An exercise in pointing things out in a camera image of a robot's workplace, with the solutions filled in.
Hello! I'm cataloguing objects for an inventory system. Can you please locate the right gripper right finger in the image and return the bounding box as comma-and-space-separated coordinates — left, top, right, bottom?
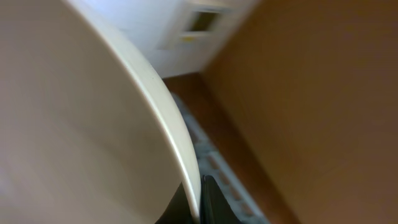
200, 175, 242, 224

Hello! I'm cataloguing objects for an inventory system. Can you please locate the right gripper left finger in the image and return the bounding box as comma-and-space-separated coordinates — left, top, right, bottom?
155, 184, 193, 224

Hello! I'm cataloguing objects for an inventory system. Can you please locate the large cream bowl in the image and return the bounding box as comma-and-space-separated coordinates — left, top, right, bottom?
1, 1, 201, 223

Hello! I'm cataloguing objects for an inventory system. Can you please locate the grey dishwasher rack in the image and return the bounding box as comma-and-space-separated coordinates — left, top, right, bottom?
172, 93, 270, 224

